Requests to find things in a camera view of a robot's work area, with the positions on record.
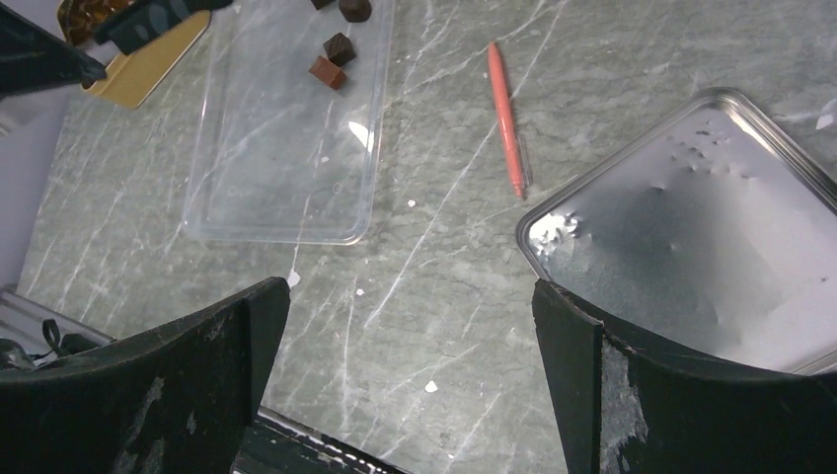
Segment aluminium frame rail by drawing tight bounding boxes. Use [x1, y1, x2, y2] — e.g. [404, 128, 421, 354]
[1, 287, 114, 362]

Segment clear plastic tray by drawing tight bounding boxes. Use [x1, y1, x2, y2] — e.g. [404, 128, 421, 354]
[183, 1, 395, 245]

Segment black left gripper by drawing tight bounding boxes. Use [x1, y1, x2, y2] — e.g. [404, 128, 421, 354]
[1, 5, 107, 99]

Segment red pen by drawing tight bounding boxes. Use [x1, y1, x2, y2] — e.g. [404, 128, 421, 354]
[487, 41, 529, 200]

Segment silver tin lid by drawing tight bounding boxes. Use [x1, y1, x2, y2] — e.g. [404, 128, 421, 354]
[516, 87, 836, 375]

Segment gold chocolate tin box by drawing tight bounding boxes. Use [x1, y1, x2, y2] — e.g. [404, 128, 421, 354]
[56, 0, 211, 110]

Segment black metal tongs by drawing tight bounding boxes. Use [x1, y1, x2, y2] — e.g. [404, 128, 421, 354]
[93, 0, 234, 55]

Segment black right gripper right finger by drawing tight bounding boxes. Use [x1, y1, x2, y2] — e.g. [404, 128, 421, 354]
[532, 279, 836, 473]

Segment dark heart chocolate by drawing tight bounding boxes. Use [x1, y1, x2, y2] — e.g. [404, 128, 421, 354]
[338, 0, 372, 23]

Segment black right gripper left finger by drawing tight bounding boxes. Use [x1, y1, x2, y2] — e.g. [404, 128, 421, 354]
[1, 277, 290, 473]

